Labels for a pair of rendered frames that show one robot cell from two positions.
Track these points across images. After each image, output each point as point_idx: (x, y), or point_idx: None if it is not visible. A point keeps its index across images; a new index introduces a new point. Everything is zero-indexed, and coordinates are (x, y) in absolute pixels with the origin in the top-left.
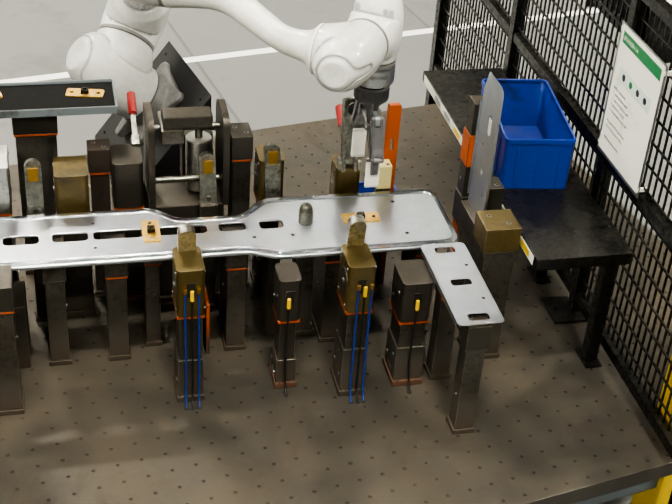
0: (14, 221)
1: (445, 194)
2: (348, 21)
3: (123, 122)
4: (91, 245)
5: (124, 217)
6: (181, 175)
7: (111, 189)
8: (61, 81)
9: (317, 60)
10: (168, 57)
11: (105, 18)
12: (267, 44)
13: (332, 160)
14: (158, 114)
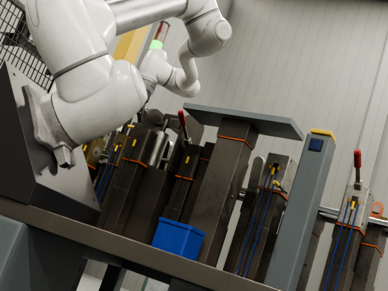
0: None
1: None
2: (170, 66)
3: (68, 151)
4: (241, 195)
5: None
6: (167, 159)
7: (192, 178)
8: (216, 107)
9: (200, 85)
10: (19, 78)
11: (104, 44)
12: (195, 78)
13: (99, 138)
14: None
